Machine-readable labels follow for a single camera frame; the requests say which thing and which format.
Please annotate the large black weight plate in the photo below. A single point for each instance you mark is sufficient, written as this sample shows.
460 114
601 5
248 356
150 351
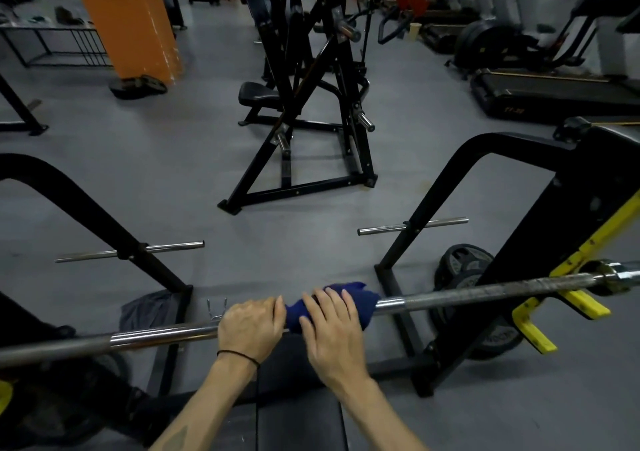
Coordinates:
462 260

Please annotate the person's left hand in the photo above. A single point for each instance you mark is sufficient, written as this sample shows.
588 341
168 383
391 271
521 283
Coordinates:
250 325

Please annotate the yellow bar hook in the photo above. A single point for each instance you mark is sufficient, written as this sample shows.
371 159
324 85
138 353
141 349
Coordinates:
5 395
532 333

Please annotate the black grip-hole weight plate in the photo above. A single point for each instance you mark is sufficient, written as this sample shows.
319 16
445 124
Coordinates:
112 365

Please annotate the grey cloth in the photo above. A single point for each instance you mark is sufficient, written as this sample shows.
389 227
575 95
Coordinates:
145 308

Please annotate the black elliptical trainer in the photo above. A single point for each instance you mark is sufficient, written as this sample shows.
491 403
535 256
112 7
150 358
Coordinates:
485 40

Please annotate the steel barbell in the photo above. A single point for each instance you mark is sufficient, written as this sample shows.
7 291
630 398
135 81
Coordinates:
475 293

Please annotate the person's left forearm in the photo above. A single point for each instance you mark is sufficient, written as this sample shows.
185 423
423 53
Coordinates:
205 410

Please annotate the blue cleaning cloth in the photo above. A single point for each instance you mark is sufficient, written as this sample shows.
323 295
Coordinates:
367 300

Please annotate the black padded bench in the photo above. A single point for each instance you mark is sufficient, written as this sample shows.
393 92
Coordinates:
300 415

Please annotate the small black weight plate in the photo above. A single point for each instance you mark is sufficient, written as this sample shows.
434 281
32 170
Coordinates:
125 90
152 85

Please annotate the black bench press rack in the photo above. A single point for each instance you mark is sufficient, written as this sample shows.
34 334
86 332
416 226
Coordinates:
565 215

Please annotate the pale bucket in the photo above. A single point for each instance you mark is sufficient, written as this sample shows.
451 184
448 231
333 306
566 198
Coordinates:
415 32

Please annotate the metal spring collar clip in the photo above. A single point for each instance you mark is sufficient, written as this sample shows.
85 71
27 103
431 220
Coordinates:
217 315

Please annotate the wide orange pillar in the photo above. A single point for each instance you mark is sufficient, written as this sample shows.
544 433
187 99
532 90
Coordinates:
125 20

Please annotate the black and red lever machine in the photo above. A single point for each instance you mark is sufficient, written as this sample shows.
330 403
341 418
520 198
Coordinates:
257 93

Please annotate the black squat rack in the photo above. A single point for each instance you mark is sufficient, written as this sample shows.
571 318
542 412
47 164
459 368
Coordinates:
22 110

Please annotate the person's right hand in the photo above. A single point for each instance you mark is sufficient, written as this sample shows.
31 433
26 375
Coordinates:
335 345

